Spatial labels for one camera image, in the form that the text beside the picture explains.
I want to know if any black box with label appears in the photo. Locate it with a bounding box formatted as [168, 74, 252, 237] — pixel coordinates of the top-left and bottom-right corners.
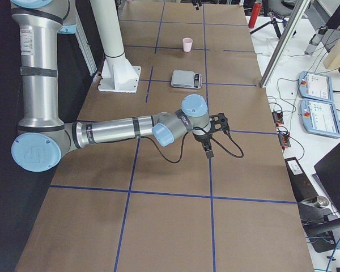
[285, 157, 318, 202]

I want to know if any lower teach pendant tablet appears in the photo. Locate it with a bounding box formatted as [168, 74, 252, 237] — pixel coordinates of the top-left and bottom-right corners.
[300, 99, 340, 138]

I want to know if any black camera cable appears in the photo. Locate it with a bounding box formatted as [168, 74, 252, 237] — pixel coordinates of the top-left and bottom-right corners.
[138, 124, 244, 164]

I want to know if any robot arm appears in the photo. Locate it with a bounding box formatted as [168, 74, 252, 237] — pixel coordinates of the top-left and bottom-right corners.
[11, 1, 215, 172]

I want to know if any silver digital kitchen scale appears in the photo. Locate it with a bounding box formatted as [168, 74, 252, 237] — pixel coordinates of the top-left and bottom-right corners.
[171, 70, 202, 89]

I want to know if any lower orange terminal block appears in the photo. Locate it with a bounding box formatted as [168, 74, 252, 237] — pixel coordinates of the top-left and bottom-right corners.
[278, 131, 291, 150]

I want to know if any upper orange terminal block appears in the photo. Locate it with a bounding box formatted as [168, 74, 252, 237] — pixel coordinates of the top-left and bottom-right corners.
[272, 111, 284, 126]

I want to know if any teach pendant tablet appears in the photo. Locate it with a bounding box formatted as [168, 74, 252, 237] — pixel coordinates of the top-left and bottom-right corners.
[299, 71, 334, 102]
[300, 99, 340, 138]

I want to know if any red cylinder bottle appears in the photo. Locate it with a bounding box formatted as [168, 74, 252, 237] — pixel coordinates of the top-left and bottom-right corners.
[248, 0, 262, 29]

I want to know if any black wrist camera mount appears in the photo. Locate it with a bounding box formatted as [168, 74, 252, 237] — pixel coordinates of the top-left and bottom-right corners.
[209, 113, 230, 134]

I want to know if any upper teach pendant tablet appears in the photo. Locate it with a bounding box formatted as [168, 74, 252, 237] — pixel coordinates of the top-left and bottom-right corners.
[299, 71, 334, 102]

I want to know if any orange terminal block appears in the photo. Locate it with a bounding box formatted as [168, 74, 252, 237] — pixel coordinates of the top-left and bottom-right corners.
[272, 111, 284, 126]
[278, 131, 291, 150]

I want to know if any aluminium frame post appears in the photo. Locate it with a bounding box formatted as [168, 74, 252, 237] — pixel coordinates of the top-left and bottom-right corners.
[260, 0, 311, 88]

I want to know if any pink plastic cup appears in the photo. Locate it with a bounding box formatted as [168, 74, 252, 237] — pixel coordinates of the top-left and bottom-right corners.
[182, 37, 193, 52]

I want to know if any black monitor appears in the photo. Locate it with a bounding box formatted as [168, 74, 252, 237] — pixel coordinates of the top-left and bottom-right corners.
[314, 143, 340, 210]

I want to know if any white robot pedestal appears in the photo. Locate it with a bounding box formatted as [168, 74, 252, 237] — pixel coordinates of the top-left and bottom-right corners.
[90, 0, 141, 93]

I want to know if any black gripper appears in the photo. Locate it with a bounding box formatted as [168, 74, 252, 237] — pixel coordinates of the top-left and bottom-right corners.
[193, 133, 214, 158]

